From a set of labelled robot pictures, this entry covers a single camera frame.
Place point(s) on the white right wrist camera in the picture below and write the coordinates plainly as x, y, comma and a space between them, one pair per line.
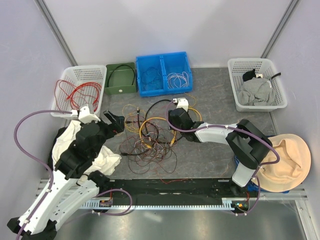
181, 102

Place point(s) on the white cloth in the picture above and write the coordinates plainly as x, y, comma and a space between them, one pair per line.
105, 162

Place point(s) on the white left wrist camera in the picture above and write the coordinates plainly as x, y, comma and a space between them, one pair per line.
85, 114

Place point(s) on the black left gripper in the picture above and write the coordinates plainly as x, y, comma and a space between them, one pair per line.
116, 126

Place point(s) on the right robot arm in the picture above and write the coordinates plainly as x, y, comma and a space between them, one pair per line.
247, 142

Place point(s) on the white slotted cable duct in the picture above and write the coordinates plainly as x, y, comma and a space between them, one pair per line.
94, 204

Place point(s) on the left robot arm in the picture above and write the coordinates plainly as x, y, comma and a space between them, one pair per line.
51, 209

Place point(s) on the beige bucket hat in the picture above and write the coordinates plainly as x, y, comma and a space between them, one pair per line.
293, 166

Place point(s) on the black item in basket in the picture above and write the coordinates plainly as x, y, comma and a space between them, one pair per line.
249, 75

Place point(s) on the white right perforated basket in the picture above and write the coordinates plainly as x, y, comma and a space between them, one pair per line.
264, 69

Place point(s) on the grey cloth in basket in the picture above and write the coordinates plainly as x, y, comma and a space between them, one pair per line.
257, 92

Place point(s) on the white perforated basket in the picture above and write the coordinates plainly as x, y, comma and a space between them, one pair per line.
78, 86
264, 69

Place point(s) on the white left perforated basket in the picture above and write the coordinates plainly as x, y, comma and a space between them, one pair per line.
78, 86

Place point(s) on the blue plastic divided bin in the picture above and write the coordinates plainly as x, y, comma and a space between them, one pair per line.
164, 74

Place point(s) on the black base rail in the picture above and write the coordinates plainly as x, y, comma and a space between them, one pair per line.
178, 191

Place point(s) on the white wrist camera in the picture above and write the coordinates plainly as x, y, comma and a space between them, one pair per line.
181, 102
85, 114

